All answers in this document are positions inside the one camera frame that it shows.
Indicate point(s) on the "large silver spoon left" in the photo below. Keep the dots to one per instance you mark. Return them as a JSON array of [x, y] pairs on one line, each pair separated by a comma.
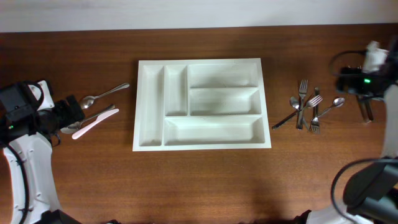
[[77, 125]]

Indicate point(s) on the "pink plastic knife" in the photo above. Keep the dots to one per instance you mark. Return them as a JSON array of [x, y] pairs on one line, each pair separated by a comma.
[[99, 119]]

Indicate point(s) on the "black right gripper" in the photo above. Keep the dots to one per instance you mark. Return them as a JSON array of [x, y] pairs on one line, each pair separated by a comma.
[[354, 74]]

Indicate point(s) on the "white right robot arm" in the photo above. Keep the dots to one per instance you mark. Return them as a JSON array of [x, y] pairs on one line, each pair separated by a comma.
[[365, 191]]

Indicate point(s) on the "silver fork diagonal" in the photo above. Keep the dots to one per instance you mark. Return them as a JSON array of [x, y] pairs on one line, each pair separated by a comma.
[[311, 103]]

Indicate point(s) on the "silver fork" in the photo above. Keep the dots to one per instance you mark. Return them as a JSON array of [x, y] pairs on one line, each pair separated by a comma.
[[302, 92]]

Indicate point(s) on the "white plastic cutlery tray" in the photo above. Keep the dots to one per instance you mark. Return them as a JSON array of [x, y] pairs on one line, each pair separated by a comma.
[[200, 104]]

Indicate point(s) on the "small silver spoon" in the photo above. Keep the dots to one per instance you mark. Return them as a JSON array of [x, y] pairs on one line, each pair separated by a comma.
[[337, 102], [295, 104]]

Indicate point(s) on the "silver spoon upper left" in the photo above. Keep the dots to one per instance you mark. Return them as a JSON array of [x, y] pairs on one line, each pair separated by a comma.
[[87, 101]]

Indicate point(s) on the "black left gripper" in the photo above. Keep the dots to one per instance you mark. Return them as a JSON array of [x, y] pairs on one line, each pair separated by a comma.
[[70, 117]]

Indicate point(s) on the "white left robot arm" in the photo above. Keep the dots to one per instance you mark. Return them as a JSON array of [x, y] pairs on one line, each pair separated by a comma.
[[29, 120]]

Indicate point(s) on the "silver fork tines down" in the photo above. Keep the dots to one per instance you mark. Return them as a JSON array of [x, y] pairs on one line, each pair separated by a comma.
[[315, 125]]

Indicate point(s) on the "silver metal tongs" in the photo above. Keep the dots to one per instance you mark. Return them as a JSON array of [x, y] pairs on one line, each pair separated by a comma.
[[365, 109]]

